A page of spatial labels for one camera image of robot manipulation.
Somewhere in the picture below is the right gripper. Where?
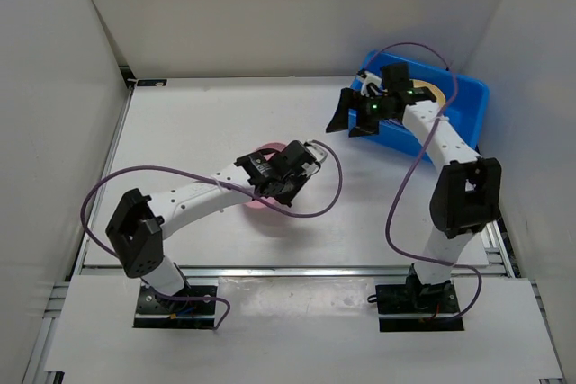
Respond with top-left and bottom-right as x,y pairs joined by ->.
326,88 -> 395,138

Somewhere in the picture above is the yellow plate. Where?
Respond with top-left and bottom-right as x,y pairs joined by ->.
412,79 -> 446,107

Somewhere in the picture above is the pink plate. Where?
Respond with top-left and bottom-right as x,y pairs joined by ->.
241,142 -> 291,237

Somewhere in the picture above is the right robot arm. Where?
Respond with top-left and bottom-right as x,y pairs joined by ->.
326,62 -> 501,312

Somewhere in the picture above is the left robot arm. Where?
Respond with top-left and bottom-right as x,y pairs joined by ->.
105,140 -> 328,312

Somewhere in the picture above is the small black label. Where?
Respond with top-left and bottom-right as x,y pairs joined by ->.
136,79 -> 167,87

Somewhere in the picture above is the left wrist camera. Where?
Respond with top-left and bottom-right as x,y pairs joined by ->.
301,141 -> 329,177

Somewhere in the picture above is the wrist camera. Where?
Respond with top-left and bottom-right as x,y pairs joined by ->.
356,68 -> 383,97
301,141 -> 329,177

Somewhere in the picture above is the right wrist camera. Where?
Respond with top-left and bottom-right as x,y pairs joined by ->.
356,68 -> 383,97

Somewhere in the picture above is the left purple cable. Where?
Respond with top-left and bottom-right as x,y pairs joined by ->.
80,144 -> 344,330

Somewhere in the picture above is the purple cable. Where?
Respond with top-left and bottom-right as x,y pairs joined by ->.
364,41 -> 483,317
80,144 -> 344,330

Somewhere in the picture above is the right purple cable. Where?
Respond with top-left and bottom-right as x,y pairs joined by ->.
364,41 -> 483,317

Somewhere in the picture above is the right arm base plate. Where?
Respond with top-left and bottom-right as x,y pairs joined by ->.
366,275 -> 464,333

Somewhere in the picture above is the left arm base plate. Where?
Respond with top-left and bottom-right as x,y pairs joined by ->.
133,284 -> 217,330

